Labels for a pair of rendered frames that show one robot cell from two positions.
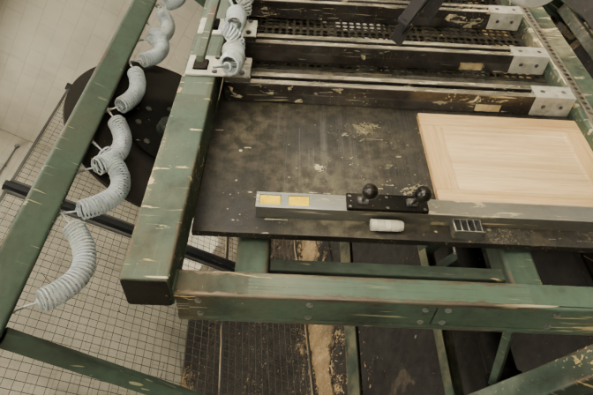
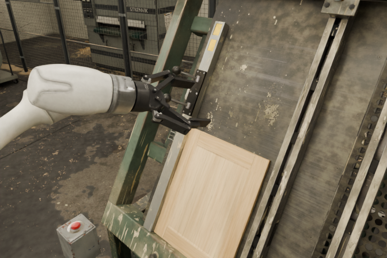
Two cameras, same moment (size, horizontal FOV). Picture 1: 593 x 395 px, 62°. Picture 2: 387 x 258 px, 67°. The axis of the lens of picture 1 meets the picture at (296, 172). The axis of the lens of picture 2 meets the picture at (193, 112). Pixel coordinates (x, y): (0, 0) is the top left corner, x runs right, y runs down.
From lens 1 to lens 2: 1.58 m
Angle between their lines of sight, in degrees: 80
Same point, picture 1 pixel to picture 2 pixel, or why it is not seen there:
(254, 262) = (204, 26)
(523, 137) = (221, 226)
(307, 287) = (167, 40)
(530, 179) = (189, 196)
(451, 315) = not seen: hidden behind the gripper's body
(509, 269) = (163, 148)
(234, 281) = (179, 9)
